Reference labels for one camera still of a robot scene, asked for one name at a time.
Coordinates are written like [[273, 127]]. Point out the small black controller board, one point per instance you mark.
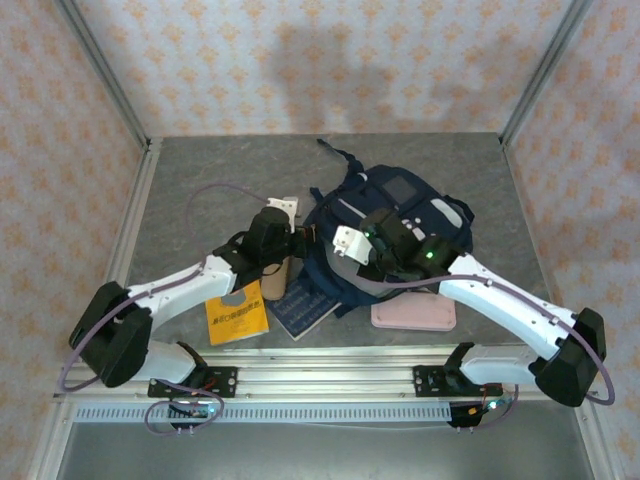
[[197, 411], [470, 412]]

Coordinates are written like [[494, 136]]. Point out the long aluminium mounting rail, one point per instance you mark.
[[325, 375]]

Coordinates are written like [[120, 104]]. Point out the grey metal shelf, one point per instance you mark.
[[325, 455]]

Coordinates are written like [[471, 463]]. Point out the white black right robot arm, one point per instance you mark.
[[565, 360]]

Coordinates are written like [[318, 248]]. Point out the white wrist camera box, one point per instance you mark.
[[350, 245], [282, 204]]

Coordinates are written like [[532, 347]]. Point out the dark blue book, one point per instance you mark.
[[300, 310]]

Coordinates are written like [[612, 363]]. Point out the aluminium frame post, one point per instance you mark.
[[47, 445], [541, 75], [600, 445], [107, 75]]

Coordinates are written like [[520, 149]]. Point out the grooved aluminium side rail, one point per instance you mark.
[[145, 180]]

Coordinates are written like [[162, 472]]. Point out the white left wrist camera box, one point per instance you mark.
[[282, 204]]

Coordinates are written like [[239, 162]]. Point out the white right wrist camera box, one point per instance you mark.
[[350, 245]]

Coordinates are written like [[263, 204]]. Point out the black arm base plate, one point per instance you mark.
[[227, 382], [425, 382]]

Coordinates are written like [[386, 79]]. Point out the yellow book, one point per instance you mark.
[[235, 320]]

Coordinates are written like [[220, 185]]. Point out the pink pencil case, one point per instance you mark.
[[415, 315]]

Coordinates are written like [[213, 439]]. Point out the navy blue backpack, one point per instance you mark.
[[450, 235]]

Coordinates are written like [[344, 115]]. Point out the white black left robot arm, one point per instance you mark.
[[110, 335]]

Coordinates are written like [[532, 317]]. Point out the beige cylindrical bottle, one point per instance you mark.
[[275, 285]]

